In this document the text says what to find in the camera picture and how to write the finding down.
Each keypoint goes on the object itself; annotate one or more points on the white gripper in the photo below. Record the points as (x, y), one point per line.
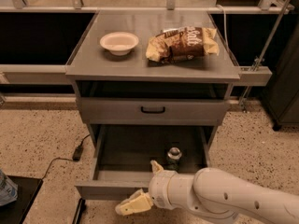
(159, 188)

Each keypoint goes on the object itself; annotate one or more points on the white paper bowl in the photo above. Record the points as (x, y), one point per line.
(119, 43)

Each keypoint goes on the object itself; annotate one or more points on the dark cabinet at right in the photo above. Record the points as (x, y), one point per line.
(280, 97)

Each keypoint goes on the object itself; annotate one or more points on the green soda can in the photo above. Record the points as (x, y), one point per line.
(173, 158)

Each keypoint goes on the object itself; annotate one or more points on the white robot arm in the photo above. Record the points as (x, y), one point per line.
(213, 195)

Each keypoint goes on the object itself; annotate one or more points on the open grey lower drawer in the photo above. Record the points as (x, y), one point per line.
(121, 160)

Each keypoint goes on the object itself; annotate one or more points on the grey drawer cabinet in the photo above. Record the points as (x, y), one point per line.
(96, 73)

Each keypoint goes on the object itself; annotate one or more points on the black tray on floor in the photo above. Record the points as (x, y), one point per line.
(16, 212)

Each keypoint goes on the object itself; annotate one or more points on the closed grey upper drawer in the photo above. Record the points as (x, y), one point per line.
(152, 111)

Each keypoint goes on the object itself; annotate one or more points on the blue white plastic bag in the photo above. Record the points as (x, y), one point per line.
(8, 190)

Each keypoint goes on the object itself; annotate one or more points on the black power adapter with cable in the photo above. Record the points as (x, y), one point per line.
(75, 157)

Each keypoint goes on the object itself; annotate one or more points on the brown yellow chip bag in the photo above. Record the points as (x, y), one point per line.
(183, 44)

